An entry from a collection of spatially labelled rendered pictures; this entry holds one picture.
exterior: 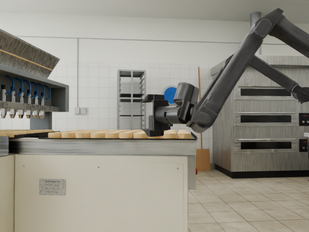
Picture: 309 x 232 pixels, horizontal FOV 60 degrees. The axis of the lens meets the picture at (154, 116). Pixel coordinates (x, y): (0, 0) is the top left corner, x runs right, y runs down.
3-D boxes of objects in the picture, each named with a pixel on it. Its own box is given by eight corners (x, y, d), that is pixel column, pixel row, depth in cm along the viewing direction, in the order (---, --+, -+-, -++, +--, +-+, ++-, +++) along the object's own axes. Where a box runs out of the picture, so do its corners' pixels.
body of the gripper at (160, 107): (150, 130, 88) (165, 131, 82) (150, 99, 88) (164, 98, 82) (165, 130, 92) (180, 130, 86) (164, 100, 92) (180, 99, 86)
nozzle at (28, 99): (24, 118, 126) (24, 80, 127) (27, 118, 129) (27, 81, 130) (36, 118, 126) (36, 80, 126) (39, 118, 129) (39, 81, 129)
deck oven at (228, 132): (234, 182, 417) (234, 53, 420) (210, 168, 537) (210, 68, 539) (327, 180, 433) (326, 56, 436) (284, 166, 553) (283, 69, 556)
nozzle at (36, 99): (31, 118, 133) (31, 82, 133) (34, 118, 136) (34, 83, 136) (42, 118, 132) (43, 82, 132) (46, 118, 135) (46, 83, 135)
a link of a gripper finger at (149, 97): (135, 116, 94) (152, 115, 87) (134, 95, 94) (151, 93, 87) (150, 116, 98) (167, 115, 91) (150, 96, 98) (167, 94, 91)
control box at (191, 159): (186, 189, 105) (186, 153, 105) (185, 176, 129) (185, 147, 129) (196, 189, 105) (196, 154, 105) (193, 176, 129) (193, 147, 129)
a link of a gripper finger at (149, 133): (135, 136, 94) (152, 137, 87) (135, 115, 94) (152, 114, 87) (150, 135, 98) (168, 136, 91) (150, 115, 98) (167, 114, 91)
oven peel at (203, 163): (195, 171, 505) (191, 66, 534) (194, 171, 508) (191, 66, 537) (210, 171, 508) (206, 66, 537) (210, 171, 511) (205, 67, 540)
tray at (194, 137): (191, 134, 137) (191, 131, 137) (196, 140, 97) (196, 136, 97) (77, 133, 142) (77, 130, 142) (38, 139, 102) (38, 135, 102)
